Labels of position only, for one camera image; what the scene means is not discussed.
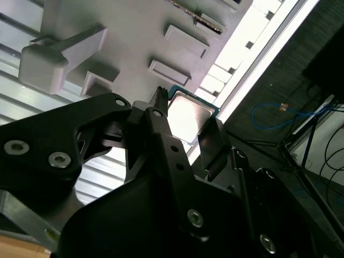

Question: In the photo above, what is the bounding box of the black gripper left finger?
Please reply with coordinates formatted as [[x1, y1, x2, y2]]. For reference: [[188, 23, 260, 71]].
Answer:
[[0, 85, 213, 241]]

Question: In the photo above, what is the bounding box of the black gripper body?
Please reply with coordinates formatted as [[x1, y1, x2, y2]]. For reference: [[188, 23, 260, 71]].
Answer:
[[58, 174, 259, 258]]

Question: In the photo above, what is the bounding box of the silver CPU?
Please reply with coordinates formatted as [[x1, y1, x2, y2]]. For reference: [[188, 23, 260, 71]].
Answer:
[[166, 84, 223, 145]]

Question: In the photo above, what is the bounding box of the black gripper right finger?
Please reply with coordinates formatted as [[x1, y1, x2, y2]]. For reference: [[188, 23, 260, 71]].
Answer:
[[197, 117, 335, 258]]

